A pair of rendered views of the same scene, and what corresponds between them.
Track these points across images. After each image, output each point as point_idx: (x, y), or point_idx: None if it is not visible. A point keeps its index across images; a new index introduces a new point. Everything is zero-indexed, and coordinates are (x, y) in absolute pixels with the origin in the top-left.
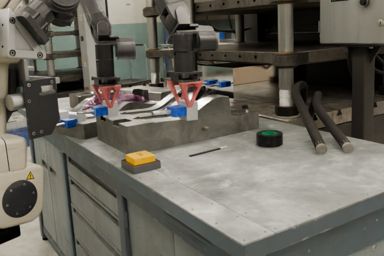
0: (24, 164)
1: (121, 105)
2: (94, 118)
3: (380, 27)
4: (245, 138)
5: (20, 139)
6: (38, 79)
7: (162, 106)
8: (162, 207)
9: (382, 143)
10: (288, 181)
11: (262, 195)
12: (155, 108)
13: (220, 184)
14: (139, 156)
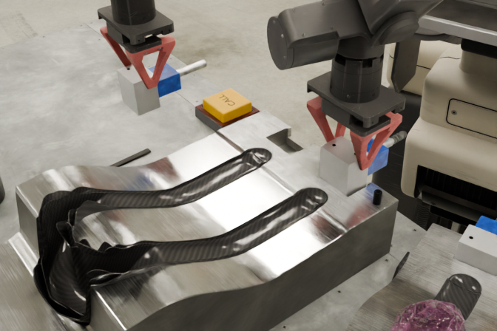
0: (420, 109)
1: (381, 302)
2: (444, 278)
3: None
4: (10, 235)
5: (429, 72)
6: (447, 11)
7: (220, 258)
8: None
9: None
10: (26, 83)
11: (71, 61)
12: (242, 260)
13: (112, 77)
14: (225, 93)
